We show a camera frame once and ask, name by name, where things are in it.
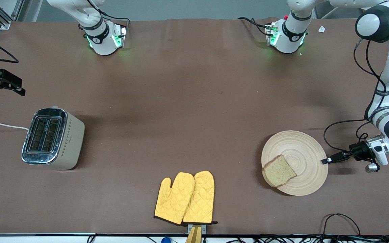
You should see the black left base cable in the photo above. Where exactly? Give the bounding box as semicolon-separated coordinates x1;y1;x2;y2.
238;17;270;36

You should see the bundle of black cables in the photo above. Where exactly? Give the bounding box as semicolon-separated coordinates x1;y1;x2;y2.
225;235;389;243

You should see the small metal bracket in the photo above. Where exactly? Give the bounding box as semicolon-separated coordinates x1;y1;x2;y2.
188;224;207;235

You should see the black base cable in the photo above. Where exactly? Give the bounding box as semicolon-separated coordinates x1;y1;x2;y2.
238;17;270;36
98;10;131;27

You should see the brown bread slice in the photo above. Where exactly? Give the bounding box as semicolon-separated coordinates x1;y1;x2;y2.
262;155;297;188

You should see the black right base cable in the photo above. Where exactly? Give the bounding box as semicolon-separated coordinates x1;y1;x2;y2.
98;10;131;27

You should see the round wooden plate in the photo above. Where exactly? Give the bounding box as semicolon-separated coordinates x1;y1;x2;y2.
261;130;329;196

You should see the white toaster power cord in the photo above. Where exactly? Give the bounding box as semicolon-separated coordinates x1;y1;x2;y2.
0;121;29;131

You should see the black looped floor cable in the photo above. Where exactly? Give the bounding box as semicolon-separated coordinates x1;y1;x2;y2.
322;213;361;237

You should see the cream and chrome toaster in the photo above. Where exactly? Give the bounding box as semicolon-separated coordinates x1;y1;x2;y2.
21;106;85;170

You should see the yellow quilted oven mitt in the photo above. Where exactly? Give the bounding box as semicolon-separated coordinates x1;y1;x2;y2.
154;172;196;225
182;170;218;225

